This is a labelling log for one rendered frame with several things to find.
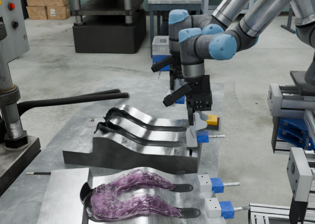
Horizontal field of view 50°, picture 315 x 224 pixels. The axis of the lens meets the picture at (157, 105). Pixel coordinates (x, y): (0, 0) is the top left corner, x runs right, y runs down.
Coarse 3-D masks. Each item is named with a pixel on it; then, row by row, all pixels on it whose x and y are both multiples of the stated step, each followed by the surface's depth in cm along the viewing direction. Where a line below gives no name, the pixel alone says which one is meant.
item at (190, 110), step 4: (188, 104) 114; (188, 108) 112; (192, 108) 113; (188, 112) 112; (192, 112) 113; (188, 116) 113; (192, 116) 113; (188, 120) 113; (192, 120) 114; (192, 124) 114
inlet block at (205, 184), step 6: (198, 180) 106; (204, 180) 105; (210, 180) 107; (216, 180) 107; (198, 186) 107; (204, 186) 104; (210, 186) 104; (216, 186) 105; (222, 186) 105; (228, 186) 107; (216, 192) 106; (222, 192) 106
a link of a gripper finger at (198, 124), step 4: (196, 112) 114; (196, 116) 114; (196, 120) 114; (200, 120) 114; (196, 124) 114; (200, 124) 114; (204, 124) 114; (192, 128) 114; (196, 128) 115; (200, 128) 114; (192, 132) 115
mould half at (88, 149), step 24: (96, 120) 146; (120, 120) 131; (144, 120) 138; (168, 120) 139; (72, 144) 129; (96, 144) 121; (120, 144) 119; (120, 168) 124; (168, 168) 120; (192, 168) 118
